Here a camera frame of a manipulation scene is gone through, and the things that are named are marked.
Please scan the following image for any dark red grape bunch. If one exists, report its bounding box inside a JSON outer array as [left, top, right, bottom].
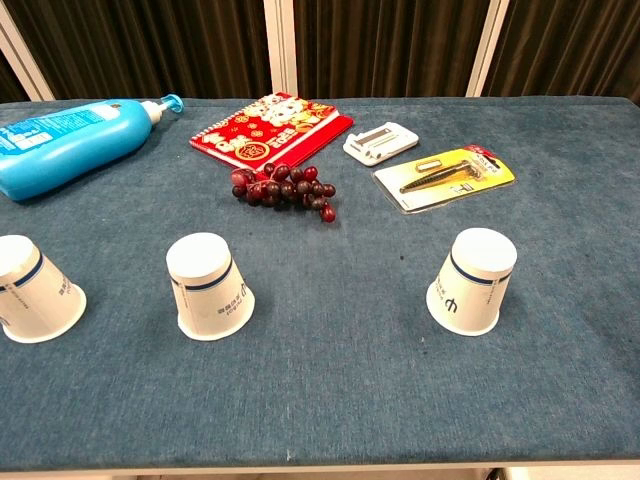
[[230, 162, 338, 224]]

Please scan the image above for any white window frame post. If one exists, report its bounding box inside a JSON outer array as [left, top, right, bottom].
[[463, 0, 511, 98], [0, 3, 56, 102], [262, 0, 300, 99]]

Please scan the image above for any dark brown curtain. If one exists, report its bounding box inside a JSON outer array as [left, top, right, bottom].
[[0, 0, 640, 104]]

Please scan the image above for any blue table cloth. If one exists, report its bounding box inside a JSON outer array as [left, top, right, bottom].
[[0, 95, 640, 474]]

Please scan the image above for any red decorated envelope pack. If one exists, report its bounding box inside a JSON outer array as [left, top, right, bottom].
[[188, 91, 355, 174]]

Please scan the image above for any white paper cup blue stripe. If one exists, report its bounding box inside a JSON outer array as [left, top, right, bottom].
[[165, 232, 256, 342], [425, 227, 518, 337], [0, 234, 88, 345]]

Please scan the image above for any white plastic holder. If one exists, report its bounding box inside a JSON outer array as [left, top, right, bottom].
[[342, 122, 420, 168]]

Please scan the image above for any blue pump lotion bottle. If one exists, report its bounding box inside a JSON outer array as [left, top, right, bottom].
[[0, 93, 186, 203]]

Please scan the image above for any yellow carded razor package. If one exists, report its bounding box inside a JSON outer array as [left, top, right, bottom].
[[372, 144, 517, 215]]

